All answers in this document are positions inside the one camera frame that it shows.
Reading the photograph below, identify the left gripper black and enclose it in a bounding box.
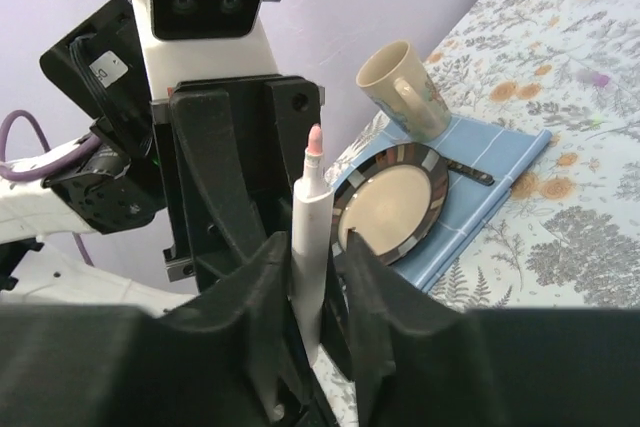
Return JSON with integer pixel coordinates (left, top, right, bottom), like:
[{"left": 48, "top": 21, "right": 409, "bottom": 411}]
[{"left": 151, "top": 75, "right": 324, "bottom": 291}]

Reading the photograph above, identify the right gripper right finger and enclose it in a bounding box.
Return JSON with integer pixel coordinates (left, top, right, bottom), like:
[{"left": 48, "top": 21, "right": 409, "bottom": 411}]
[{"left": 339, "top": 232, "right": 639, "bottom": 426}]

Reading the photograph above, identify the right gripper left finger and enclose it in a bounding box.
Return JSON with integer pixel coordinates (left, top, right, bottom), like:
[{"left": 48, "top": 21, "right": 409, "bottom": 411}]
[{"left": 1, "top": 232, "right": 310, "bottom": 426}]

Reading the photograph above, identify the white pink marker pen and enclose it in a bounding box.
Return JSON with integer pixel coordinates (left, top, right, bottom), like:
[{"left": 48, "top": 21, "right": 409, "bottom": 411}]
[{"left": 290, "top": 124, "right": 334, "bottom": 365}]

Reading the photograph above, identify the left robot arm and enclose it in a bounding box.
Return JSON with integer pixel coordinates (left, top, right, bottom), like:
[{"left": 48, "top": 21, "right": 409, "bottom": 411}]
[{"left": 1, "top": 0, "right": 321, "bottom": 315}]

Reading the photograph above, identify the purple marker pen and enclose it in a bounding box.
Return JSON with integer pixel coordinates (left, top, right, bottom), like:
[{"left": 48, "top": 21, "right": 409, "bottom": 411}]
[{"left": 576, "top": 69, "right": 611, "bottom": 88}]

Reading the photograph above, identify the beige ceramic mug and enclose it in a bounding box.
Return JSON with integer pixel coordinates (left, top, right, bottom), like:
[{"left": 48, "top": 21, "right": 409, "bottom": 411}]
[{"left": 356, "top": 40, "right": 451, "bottom": 143}]

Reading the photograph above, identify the blue checked cloth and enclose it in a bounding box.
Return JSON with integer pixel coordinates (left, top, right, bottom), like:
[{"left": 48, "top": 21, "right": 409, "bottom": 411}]
[{"left": 333, "top": 115, "right": 552, "bottom": 291}]

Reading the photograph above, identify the floral tablecloth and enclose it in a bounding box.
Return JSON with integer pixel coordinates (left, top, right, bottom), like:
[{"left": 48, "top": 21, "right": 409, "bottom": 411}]
[{"left": 329, "top": 0, "right": 639, "bottom": 426}]

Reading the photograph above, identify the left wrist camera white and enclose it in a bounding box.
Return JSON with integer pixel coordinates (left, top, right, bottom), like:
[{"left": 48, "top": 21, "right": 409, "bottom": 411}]
[{"left": 131, "top": 0, "right": 280, "bottom": 101}]

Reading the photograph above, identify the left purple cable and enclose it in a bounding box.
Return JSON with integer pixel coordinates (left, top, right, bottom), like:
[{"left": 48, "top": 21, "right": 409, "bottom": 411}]
[{"left": 0, "top": 109, "right": 96, "bottom": 268}]

